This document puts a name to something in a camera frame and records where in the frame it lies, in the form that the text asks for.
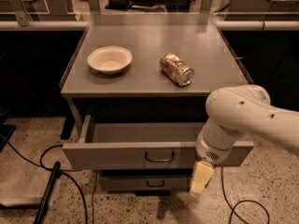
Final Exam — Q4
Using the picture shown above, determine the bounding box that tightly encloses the grey drawer cabinet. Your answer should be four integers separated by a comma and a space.
59, 12, 256, 198

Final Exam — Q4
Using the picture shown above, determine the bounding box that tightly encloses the grey drawer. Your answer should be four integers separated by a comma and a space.
62, 115, 255, 172
99, 169, 192, 192

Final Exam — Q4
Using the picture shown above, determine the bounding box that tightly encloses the white horizontal rail pipe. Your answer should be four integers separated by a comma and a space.
0, 21, 299, 31

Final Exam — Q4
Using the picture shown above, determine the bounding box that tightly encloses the white paper bowl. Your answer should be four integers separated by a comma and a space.
87, 46, 133, 75

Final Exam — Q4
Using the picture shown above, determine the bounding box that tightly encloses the grey top drawer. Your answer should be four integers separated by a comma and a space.
62, 115, 255, 172

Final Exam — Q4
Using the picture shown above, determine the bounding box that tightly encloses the black round object behind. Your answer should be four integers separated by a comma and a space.
108, 0, 131, 9

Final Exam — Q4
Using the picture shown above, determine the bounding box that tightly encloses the black floor cable left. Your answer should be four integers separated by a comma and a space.
0, 133, 99, 224

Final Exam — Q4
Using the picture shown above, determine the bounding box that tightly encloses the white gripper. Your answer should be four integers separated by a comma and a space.
190, 119, 245, 197

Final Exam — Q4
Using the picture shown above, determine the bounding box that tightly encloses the crushed gold soda can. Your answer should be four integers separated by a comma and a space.
160, 53, 194, 87

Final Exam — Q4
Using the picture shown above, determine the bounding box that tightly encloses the black floor bar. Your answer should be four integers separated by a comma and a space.
34, 161, 61, 224

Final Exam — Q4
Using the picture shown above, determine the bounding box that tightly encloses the grey bottom drawer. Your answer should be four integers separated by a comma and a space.
99, 169, 192, 192

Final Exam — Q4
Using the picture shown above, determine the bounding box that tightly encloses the black floor cable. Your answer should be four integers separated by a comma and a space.
0, 133, 99, 224
220, 166, 271, 224

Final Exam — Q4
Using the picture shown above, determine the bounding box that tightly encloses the black floor cable right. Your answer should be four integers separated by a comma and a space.
220, 166, 271, 224

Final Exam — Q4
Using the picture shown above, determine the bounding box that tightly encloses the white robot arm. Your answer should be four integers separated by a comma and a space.
190, 85, 299, 195

